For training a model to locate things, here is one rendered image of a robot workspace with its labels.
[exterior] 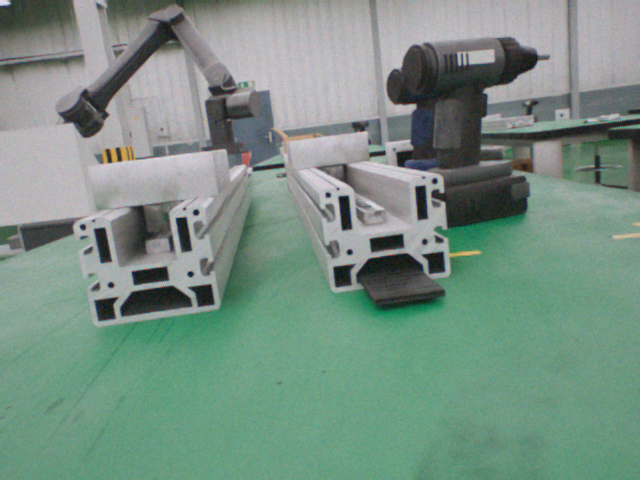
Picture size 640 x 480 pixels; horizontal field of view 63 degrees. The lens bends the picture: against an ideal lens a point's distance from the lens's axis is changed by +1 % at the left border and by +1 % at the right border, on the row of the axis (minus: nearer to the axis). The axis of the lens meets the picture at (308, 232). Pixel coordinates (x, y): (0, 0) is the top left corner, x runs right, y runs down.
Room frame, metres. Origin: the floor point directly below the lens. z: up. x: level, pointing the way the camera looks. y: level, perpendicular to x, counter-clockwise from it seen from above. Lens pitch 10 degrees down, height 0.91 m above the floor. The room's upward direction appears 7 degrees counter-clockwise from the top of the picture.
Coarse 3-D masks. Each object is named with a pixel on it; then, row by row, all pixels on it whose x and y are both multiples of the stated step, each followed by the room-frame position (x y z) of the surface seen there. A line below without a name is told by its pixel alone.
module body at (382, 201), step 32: (320, 192) 0.40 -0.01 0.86; (352, 192) 0.40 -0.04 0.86; (384, 192) 0.50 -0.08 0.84; (416, 192) 0.44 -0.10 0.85; (320, 224) 0.43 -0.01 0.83; (352, 224) 0.40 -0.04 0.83; (384, 224) 0.44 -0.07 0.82; (416, 224) 0.41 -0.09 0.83; (320, 256) 0.47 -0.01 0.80; (352, 256) 0.40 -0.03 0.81; (416, 256) 0.41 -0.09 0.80; (448, 256) 0.41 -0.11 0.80; (352, 288) 0.40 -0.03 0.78
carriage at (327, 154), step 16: (288, 144) 0.76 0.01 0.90; (304, 144) 0.72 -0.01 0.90; (320, 144) 0.72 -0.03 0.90; (336, 144) 0.73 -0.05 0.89; (352, 144) 0.73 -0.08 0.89; (288, 160) 0.84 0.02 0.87; (304, 160) 0.72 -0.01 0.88; (320, 160) 0.72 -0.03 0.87; (336, 160) 0.73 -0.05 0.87; (352, 160) 0.73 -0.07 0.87; (368, 160) 0.73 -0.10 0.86; (336, 176) 0.74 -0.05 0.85
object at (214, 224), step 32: (224, 192) 0.58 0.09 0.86; (96, 224) 0.39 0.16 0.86; (128, 224) 0.44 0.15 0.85; (192, 224) 0.40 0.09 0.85; (224, 224) 0.52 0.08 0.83; (96, 256) 0.39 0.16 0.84; (128, 256) 0.42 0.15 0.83; (160, 256) 0.42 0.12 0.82; (192, 256) 0.40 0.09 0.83; (224, 256) 0.48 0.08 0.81; (96, 288) 0.40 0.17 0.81; (128, 288) 0.39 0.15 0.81; (160, 288) 0.47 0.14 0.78; (192, 288) 0.40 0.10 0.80; (224, 288) 0.44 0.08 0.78; (96, 320) 0.39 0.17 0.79; (128, 320) 0.39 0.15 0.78
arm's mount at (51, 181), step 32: (32, 128) 1.32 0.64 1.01; (64, 128) 1.31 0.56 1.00; (0, 160) 1.32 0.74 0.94; (32, 160) 1.32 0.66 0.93; (64, 160) 1.31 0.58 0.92; (96, 160) 1.40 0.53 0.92; (0, 192) 1.33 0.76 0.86; (32, 192) 1.32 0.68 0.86; (64, 192) 1.31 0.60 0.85; (0, 224) 1.33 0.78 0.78
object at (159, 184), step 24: (96, 168) 0.46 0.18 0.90; (120, 168) 0.46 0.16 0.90; (144, 168) 0.47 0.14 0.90; (168, 168) 0.47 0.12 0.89; (192, 168) 0.47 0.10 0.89; (216, 168) 0.48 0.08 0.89; (96, 192) 0.46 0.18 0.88; (120, 192) 0.46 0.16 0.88; (144, 192) 0.46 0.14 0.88; (168, 192) 0.47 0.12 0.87; (192, 192) 0.47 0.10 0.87; (216, 192) 0.47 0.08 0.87; (168, 216) 0.48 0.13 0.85
